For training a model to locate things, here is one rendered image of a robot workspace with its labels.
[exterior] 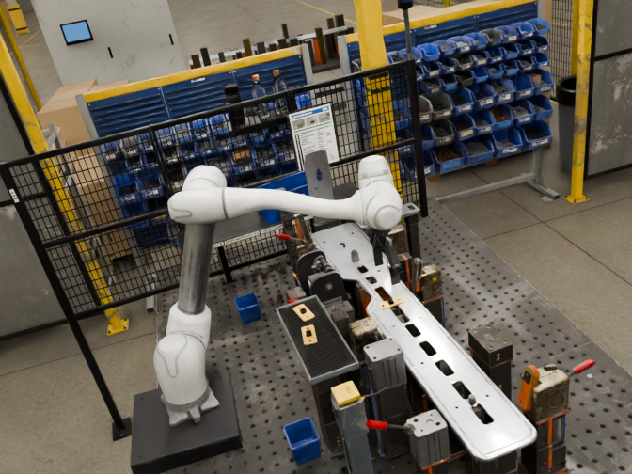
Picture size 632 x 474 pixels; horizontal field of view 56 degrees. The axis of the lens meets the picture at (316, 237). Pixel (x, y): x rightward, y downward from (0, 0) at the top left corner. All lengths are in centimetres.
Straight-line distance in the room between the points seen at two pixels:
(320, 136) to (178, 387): 136
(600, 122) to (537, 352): 274
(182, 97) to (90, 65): 465
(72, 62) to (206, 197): 681
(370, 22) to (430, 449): 194
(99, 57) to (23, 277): 483
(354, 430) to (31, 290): 296
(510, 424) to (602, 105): 340
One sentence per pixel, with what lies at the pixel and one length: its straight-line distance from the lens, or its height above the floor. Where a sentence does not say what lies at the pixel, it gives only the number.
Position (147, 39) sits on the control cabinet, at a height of 117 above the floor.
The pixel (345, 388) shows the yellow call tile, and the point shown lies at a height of 116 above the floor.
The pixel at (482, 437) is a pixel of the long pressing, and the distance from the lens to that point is 164.
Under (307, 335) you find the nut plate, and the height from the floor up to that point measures 117.
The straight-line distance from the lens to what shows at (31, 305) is 427.
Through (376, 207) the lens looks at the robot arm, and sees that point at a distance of 165.
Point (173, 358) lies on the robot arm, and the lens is 210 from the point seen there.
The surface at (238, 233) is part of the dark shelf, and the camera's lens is 269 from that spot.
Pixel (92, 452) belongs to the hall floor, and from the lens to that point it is 346.
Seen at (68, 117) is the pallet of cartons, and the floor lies 96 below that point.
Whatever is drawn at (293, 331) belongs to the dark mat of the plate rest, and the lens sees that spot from 178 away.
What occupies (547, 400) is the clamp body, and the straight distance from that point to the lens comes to 173.
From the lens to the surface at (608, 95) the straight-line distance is 477.
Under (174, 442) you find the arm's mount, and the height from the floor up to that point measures 77.
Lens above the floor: 223
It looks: 28 degrees down
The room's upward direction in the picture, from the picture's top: 11 degrees counter-clockwise
